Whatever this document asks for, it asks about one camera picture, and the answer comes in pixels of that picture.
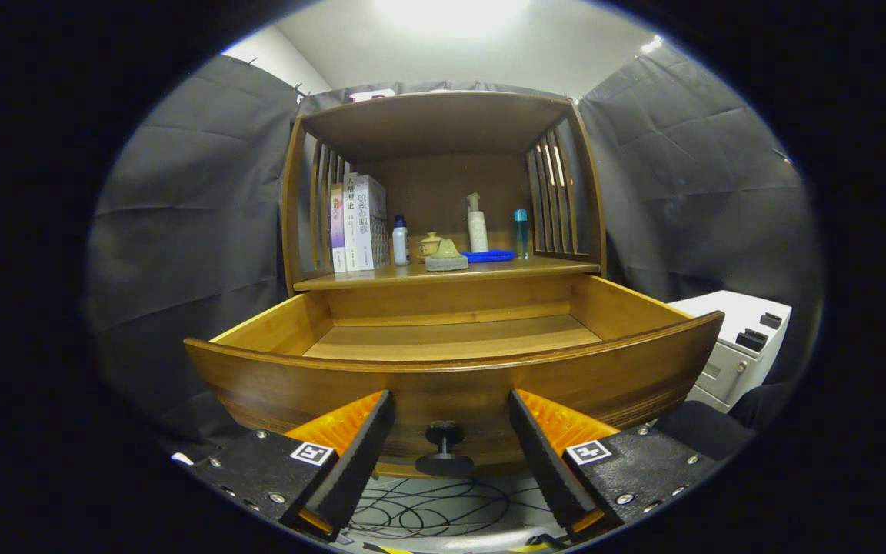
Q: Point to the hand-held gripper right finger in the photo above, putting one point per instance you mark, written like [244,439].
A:
[547,462]

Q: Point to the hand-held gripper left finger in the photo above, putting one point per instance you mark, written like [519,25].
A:
[358,462]

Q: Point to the wooden drawer with black knob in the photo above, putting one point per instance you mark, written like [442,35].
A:
[451,388]

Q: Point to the pale green scrub brush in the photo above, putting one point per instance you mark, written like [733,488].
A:
[447,260]

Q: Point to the wooden countertop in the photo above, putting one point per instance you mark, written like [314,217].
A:
[535,267]

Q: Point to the white metal cabinet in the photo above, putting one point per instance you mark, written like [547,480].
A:
[727,338]

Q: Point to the wooden cabinet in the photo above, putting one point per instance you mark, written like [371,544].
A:
[443,185]

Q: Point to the person's leg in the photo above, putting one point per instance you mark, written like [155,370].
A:
[704,431]

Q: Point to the white plastic object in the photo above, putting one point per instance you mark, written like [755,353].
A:
[181,458]

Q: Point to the blue folded cloth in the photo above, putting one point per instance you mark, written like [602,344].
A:
[493,255]

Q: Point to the white bottle with blue cap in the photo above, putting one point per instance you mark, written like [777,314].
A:
[401,242]

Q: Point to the clear bottle with teal cap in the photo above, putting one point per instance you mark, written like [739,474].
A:
[521,235]

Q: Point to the yellow lidded teacup with saucer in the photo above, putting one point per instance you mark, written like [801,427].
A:
[428,243]

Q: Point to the purple book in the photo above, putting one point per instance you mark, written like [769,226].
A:
[338,231]

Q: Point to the white patterned book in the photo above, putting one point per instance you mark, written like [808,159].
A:
[372,223]

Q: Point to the white pump bottle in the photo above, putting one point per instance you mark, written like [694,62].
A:
[477,231]

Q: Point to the small ceiling light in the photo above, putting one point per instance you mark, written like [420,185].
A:
[651,45]

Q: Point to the large ceiling lamp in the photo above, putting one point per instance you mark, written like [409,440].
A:
[451,11]

